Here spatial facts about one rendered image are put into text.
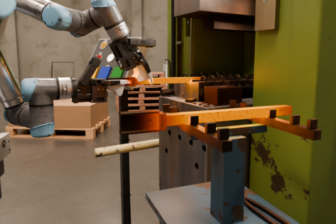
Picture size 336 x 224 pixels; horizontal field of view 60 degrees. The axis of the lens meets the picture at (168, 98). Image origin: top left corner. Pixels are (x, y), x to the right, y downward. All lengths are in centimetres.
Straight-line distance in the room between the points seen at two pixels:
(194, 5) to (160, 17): 834
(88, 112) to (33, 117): 301
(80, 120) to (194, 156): 305
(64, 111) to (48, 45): 573
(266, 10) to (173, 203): 70
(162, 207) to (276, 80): 57
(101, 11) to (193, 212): 70
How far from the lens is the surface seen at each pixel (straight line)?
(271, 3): 108
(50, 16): 99
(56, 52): 963
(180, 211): 81
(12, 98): 110
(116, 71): 156
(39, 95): 100
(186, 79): 121
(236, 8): 130
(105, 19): 106
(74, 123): 411
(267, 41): 110
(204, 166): 109
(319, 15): 99
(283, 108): 79
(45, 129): 102
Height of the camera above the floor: 109
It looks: 8 degrees down
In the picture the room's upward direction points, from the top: straight up
